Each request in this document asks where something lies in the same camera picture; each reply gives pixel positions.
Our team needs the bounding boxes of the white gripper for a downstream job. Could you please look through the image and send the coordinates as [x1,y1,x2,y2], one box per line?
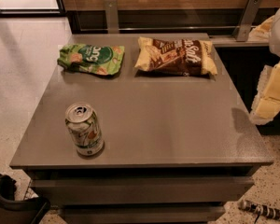
[248,8,280,125]

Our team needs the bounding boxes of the black white striped cable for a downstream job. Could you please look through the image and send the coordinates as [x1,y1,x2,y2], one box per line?
[238,199,280,224]

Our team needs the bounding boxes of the right metal wall bracket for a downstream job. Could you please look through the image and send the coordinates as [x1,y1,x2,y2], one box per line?
[232,0,262,42]

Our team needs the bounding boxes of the grey drawer cabinet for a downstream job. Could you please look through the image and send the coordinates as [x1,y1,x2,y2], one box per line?
[11,35,273,224]

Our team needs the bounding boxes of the green rice chip bag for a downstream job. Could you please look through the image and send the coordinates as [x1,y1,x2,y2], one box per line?
[57,44,125,76]

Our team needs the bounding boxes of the brown yellow chip bag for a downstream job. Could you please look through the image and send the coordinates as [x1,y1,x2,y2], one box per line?
[134,37,217,77]

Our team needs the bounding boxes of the metal wall bracket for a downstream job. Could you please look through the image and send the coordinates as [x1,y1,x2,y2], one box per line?
[104,0,119,34]
[232,0,262,42]

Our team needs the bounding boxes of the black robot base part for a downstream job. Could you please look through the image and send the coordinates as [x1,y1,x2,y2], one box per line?
[0,174,50,224]

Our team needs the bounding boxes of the green white soda can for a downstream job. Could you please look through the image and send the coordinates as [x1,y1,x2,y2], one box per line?
[65,102,104,156]

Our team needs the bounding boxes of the left metal wall bracket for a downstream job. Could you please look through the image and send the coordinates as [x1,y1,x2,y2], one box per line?
[104,0,119,34]

